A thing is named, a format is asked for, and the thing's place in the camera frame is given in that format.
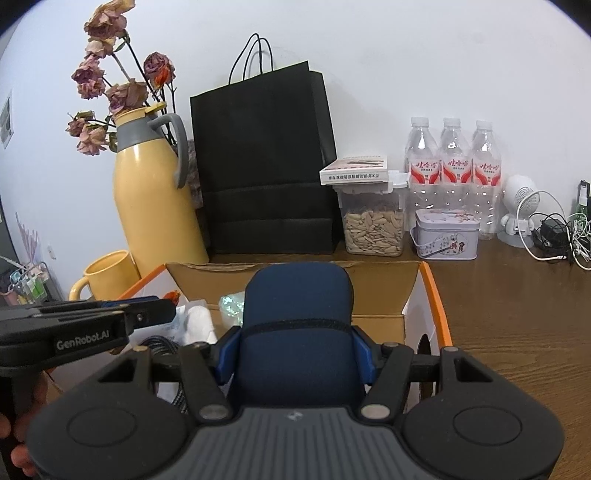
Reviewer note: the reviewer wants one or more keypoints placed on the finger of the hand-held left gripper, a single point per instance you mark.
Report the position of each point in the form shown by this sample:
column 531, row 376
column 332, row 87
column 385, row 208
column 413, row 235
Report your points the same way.
column 129, row 303
column 152, row 316

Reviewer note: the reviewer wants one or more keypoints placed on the yellow thermos jug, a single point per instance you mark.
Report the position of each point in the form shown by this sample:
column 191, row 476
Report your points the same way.
column 152, row 207

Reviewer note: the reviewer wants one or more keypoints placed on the white wall socket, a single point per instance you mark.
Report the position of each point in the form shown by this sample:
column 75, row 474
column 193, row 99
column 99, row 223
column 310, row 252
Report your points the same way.
column 51, row 250

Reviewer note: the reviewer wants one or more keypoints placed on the red cardboard box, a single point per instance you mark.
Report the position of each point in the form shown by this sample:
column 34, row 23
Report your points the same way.
column 369, row 290

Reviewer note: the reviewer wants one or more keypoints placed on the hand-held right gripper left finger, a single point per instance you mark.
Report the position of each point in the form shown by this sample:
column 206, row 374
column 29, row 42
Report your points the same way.
column 228, row 350

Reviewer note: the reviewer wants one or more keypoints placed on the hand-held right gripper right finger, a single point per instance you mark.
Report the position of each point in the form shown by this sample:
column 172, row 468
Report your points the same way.
column 362, row 350

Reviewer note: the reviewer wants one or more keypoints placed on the dark spray bottle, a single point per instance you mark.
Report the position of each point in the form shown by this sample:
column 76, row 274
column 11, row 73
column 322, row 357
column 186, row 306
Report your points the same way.
column 584, row 198

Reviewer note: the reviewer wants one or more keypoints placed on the clear packet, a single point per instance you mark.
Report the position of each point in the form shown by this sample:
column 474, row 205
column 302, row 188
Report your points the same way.
column 233, row 307

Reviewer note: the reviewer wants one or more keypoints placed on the dark blue zip case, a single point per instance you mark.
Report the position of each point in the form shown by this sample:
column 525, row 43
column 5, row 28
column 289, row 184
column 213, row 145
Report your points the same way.
column 295, row 300

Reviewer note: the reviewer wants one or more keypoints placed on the black paper bag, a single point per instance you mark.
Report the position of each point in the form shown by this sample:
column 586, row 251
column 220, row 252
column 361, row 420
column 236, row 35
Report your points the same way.
column 263, row 161

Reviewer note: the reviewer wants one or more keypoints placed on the dried pink flowers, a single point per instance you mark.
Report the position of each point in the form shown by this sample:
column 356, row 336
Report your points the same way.
column 124, row 94

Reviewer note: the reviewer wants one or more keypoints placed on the small flat white box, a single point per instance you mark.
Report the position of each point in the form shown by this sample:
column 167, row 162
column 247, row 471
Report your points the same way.
column 355, row 168

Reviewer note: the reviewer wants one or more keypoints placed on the clear water bottle red label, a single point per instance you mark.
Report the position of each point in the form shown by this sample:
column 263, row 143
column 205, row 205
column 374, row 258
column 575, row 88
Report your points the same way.
column 421, row 161
column 487, row 175
column 455, row 161

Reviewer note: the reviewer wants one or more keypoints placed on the person's left hand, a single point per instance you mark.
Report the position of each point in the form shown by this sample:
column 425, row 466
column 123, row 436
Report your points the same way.
column 23, row 461

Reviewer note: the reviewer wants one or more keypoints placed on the clear seed container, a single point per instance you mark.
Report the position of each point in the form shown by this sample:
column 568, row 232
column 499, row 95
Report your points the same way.
column 374, row 230

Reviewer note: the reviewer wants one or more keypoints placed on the pink dried grass bunch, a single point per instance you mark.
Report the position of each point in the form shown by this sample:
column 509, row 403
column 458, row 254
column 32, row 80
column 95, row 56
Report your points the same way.
column 27, row 235

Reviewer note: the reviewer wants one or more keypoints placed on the grey printed tin box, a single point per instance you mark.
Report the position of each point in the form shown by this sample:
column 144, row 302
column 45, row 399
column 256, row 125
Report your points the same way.
column 443, row 235

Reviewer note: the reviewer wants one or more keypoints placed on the yellow mug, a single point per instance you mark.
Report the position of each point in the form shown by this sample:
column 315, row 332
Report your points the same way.
column 111, row 272

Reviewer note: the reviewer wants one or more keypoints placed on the black power adapter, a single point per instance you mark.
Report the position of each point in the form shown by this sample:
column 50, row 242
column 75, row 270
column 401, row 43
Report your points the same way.
column 551, row 230

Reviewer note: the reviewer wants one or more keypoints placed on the white robot-shaped lamp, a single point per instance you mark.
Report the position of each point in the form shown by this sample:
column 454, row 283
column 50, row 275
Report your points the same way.
column 517, row 194

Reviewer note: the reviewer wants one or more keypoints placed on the wall vent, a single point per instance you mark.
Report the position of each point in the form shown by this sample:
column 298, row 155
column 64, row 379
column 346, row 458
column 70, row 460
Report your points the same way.
column 5, row 120

